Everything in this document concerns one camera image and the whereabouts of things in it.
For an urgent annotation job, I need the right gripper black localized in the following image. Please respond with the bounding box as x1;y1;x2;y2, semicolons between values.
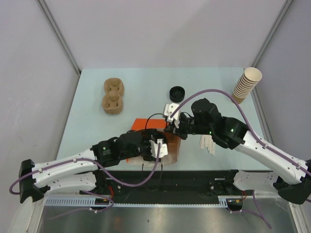
164;114;213;140

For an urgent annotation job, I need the orange paper bag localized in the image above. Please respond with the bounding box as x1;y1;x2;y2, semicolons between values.
126;114;181;172

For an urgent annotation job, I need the stack of black lids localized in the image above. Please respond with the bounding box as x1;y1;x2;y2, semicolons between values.
169;86;185;103

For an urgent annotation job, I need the stack of paper cups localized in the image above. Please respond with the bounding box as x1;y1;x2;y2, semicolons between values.
232;67;262;104

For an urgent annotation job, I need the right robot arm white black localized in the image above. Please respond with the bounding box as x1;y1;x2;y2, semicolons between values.
163;99;311;204

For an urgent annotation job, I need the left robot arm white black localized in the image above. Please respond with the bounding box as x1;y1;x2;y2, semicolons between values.
17;129;168;203

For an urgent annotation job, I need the bundle of wrapped straws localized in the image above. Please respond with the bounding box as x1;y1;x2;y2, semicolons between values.
199;135;216;156

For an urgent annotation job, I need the brown pulp cup carrier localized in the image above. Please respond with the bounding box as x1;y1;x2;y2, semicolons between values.
102;78;124;115

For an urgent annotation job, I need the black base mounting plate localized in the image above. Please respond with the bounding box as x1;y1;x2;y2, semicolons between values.
91;170;246;205

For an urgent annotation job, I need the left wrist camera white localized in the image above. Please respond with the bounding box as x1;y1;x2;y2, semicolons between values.
149;138;168;158

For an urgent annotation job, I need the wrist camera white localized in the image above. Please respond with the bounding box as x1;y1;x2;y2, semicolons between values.
162;103;180;128
149;138;168;158

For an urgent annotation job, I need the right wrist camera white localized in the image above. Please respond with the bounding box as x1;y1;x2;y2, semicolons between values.
162;103;180;128

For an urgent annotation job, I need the white cable duct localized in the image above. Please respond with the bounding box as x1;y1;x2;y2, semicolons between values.
45;196;229;208

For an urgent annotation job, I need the aluminium rail frame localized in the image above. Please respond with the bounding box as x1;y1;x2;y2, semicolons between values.
35;191;311;233

